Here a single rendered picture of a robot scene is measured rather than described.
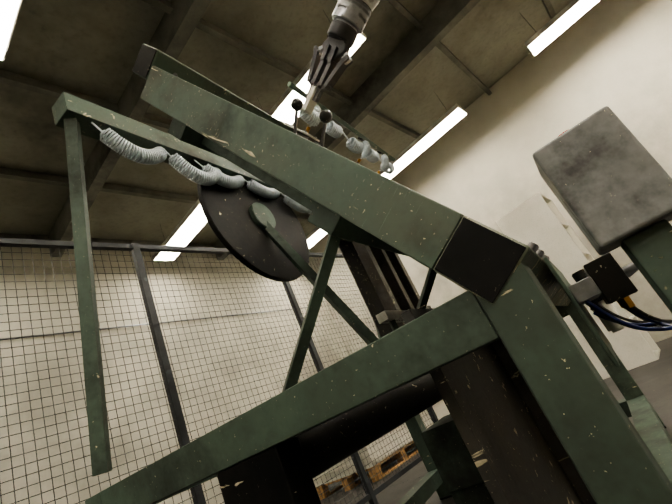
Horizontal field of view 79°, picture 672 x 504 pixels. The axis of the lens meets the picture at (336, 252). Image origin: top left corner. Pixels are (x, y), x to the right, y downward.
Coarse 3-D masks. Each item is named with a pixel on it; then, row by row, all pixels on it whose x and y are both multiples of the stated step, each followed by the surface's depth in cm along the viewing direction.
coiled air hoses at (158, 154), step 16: (112, 144) 164; (128, 144) 166; (144, 160) 172; (160, 160) 180; (176, 160) 189; (192, 176) 192; (208, 176) 198; (224, 176) 211; (240, 176) 225; (256, 192) 236; (272, 192) 244; (304, 208) 268
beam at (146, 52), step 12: (144, 48) 130; (144, 60) 129; (156, 60) 127; (168, 60) 130; (144, 72) 128; (168, 72) 131; (180, 72) 134; (192, 72) 137; (204, 84) 142; (216, 84) 145; (228, 96) 151; (252, 108) 161; (276, 120) 173
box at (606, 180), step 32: (576, 128) 62; (608, 128) 60; (544, 160) 64; (576, 160) 62; (608, 160) 59; (640, 160) 57; (576, 192) 61; (608, 192) 59; (640, 192) 57; (576, 224) 70; (608, 224) 58; (640, 224) 56
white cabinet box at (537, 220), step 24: (504, 216) 496; (528, 216) 479; (552, 216) 463; (528, 240) 478; (552, 240) 462; (576, 240) 498; (576, 264) 446; (624, 312) 417; (576, 336) 444; (624, 336) 417; (648, 336) 450; (624, 360) 416; (648, 360) 404
